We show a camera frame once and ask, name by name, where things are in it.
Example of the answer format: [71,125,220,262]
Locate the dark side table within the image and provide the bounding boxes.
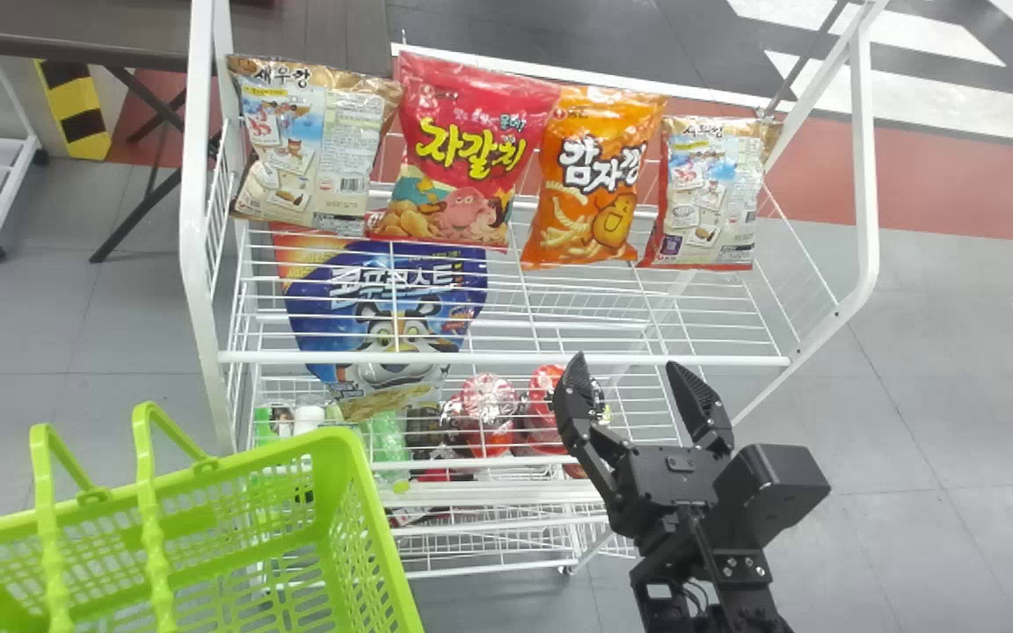
[0,0,395,265]

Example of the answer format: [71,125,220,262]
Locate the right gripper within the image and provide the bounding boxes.
[551,352,738,539]

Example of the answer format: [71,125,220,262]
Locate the orange snack packet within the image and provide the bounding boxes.
[520,85,668,272]

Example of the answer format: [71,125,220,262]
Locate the beige snack packet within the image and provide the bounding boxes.
[638,114,783,272]
[227,55,404,239]

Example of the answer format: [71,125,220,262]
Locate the green basket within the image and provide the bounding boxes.
[0,402,426,633]

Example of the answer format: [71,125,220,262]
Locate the yellow black striped post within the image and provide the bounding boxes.
[33,59,113,162]

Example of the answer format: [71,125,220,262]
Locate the blue cereal bag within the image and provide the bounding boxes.
[270,222,490,420]

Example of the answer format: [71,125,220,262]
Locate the red noodle cup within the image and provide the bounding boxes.
[523,364,579,457]
[456,373,522,459]

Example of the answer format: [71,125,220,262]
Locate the green bottle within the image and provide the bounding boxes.
[365,412,412,493]

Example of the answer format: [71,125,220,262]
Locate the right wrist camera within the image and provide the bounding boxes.
[704,443,832,551]

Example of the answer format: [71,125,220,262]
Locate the red snack packet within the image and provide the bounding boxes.
[365,51,561,253]

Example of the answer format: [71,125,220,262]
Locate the white wire rack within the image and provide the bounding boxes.
[178,0,891,581]

